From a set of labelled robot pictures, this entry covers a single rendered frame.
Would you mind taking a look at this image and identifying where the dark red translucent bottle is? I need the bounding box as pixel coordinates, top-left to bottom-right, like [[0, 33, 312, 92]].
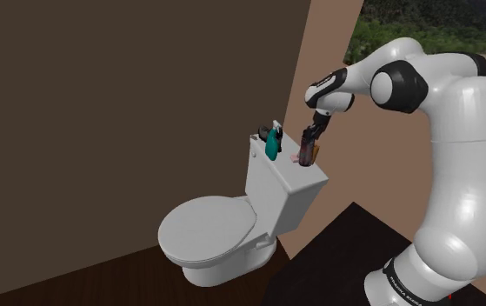
[[297, 128, 316, 168]]

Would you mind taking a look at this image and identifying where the teal spray bottle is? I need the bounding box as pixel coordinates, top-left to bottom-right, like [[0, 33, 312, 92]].
[[264, 120, 284, 162]]

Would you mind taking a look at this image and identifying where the black robot stand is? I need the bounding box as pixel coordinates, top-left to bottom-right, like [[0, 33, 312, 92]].
[[260, 201, 486, 306]]

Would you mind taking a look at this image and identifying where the white toilet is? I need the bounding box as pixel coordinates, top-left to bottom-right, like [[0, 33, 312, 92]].
[[157, 133, 330, 288]]

